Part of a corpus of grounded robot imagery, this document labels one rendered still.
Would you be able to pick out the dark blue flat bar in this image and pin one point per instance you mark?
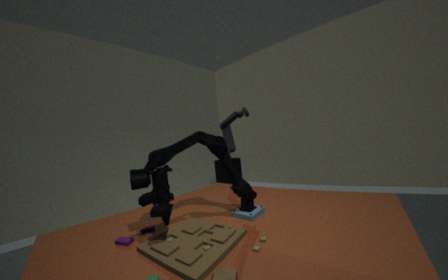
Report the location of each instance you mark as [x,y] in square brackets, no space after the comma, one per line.
[150,229]

